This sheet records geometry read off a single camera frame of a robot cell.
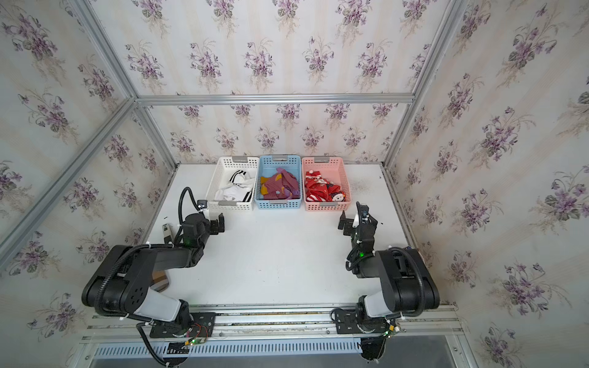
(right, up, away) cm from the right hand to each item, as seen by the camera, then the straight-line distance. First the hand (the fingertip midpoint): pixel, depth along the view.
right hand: (360, 213), depth 90 cm
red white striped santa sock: (-17, +16, +25) cm, 34 cm away
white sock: (-52, +10, +15) cm, 55 cm away
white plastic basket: (-63, +21, +27) cm, 72 cm away
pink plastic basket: (-7, +19, +26) cm, 33 cm away
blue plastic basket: (-41, +20, +25) cm, 52 cm away
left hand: (-62, -1, +3) cm, 62 cm away
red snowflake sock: (-15, +9, +9) cm, 19 cm away
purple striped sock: (-32, +11, +13) cm, 36 cm away
